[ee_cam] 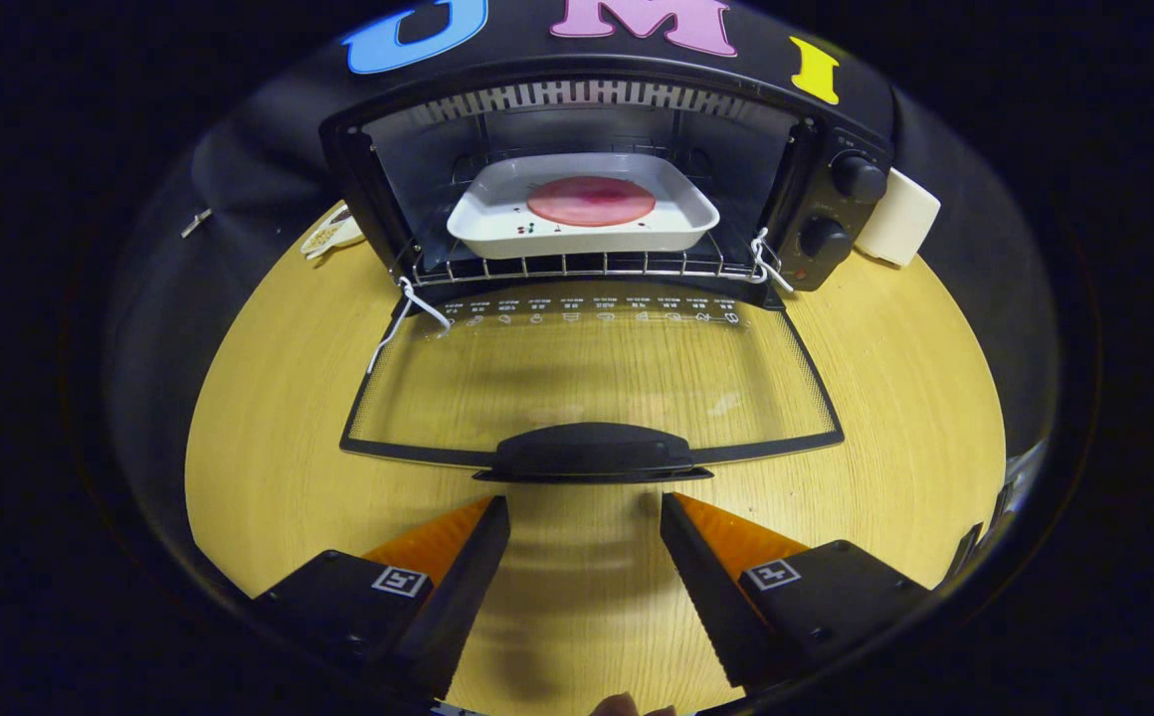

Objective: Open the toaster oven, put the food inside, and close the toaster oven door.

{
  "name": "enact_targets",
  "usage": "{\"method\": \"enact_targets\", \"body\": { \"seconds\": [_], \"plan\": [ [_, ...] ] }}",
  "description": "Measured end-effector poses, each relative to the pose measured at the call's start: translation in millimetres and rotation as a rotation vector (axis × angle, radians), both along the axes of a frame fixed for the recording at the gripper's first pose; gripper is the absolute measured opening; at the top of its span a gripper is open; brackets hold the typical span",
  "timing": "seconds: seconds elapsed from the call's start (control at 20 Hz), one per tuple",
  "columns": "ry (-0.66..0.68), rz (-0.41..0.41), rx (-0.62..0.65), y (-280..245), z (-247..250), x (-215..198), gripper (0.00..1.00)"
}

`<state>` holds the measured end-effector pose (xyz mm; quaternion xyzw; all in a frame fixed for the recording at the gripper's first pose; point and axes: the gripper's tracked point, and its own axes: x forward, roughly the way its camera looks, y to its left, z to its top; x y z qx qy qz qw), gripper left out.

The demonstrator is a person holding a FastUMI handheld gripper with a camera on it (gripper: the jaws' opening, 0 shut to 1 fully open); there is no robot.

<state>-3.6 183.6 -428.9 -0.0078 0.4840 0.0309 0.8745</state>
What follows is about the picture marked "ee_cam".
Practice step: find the white square plate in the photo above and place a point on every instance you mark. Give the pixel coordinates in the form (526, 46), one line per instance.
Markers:
(497, 224)

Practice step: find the white rounded appliance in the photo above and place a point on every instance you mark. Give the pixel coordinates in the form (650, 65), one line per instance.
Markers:
(900, 219)

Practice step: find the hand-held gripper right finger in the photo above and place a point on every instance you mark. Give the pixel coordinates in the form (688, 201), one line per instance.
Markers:
(706, 597)

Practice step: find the silver clip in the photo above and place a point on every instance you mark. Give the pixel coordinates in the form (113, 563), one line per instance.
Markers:
(196, 222)

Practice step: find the black toaster oven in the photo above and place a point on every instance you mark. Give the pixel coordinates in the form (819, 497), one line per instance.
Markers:
(592, 452)

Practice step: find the pink round ham slice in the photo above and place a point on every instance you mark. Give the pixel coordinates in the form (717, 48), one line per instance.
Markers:
(592, 201)

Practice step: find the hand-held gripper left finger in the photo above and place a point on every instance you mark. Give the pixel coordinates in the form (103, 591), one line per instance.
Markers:
(463, 597)

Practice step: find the patterned snack packet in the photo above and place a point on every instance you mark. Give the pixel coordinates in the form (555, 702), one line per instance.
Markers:
(330, 236)

